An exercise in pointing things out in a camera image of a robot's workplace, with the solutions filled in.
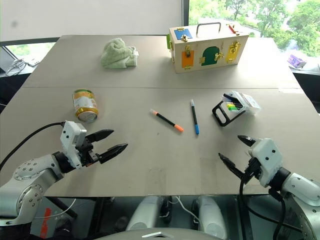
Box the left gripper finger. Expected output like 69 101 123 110
99 142 129 165
85 128 115 145

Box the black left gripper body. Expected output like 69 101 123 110
74 136 102 168

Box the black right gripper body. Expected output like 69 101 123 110
240 155 263 186

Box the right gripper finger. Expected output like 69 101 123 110
237 134 257 150
218 152 247 180

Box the clear marker case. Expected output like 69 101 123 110
211 90 262 127

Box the black pen with blue caps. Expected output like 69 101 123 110
190 98 201 136

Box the black pen with orange caps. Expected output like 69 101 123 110
149 108 185 133

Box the wooden lock box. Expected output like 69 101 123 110
165 21 250 75

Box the yellow drink can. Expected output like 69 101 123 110
72 88 99 123

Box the silver rounded robot leg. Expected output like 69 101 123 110
125 195 164 232
195 195 229 240

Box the light green towel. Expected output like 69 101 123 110
100 37 140 69

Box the purple packet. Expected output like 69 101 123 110
286 54 307 70

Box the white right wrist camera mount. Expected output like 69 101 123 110
245 137 285 188

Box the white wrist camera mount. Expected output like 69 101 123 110
59 120 88 169
245 137 285 188

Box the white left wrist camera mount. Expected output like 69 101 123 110
59 120 88 169

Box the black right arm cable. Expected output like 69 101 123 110
239 171 302 240

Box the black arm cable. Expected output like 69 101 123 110
239 171 302 240
0 121 67 174

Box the thin white wire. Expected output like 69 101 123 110
33 197 77 220

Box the thin white cable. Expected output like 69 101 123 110
171 195 201 225

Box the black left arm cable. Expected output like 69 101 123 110
0 121 67 174

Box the white cable bundle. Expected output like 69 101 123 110
5 59 26 77

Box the dark window frame post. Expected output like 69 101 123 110
180 0 190 29

